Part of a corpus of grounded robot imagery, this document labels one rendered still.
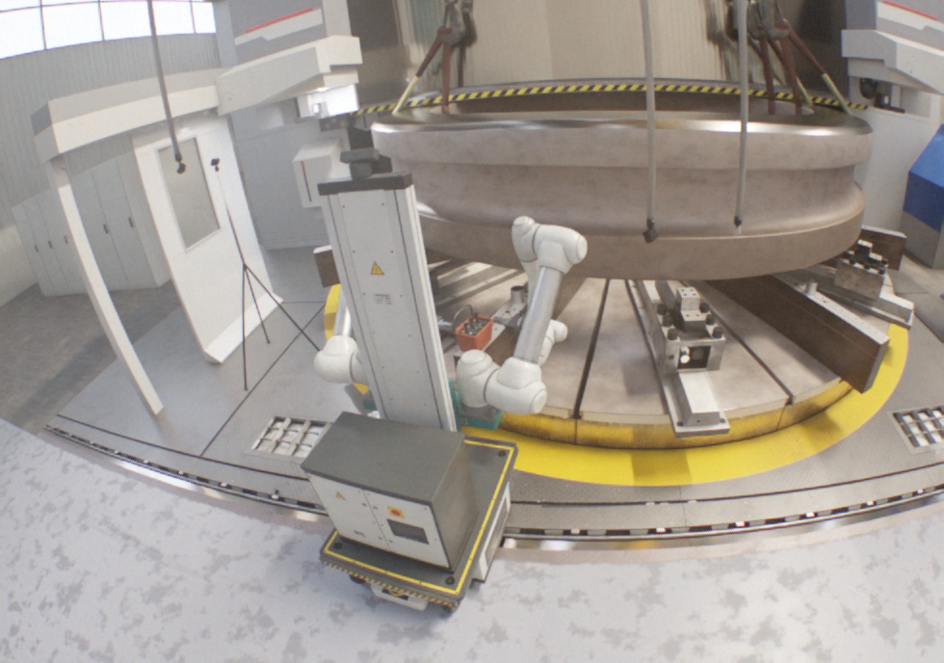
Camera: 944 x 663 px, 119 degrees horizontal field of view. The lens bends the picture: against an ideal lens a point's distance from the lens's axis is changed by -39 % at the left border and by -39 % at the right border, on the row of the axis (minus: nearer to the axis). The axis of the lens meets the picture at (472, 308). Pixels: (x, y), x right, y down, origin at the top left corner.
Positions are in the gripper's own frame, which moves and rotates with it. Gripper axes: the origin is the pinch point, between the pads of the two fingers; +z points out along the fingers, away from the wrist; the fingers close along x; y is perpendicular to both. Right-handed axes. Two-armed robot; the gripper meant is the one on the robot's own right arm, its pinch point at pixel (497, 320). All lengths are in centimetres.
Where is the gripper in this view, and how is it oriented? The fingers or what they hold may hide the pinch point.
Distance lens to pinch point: 238.4
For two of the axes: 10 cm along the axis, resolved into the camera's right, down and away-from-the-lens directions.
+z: -8.5, -1.6, 5.0
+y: -1.2, -8.7, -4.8
